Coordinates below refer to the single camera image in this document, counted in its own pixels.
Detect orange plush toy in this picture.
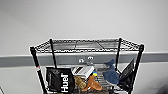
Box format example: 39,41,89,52
74,73,104,93

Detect black wire shelf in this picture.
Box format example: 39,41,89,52
29,37,146,94

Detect blue plush toy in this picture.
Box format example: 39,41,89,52
101,58,121,86

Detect white grey toy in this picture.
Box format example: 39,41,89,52
71,65,96,78

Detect plain black bag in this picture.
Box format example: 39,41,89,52
117,58,136,92

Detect long grey wall band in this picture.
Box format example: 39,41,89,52
0,51,168,68

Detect black bag white print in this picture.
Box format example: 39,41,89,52
44,66,76,94

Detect white wall band socket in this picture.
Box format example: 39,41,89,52
78,55,95,64

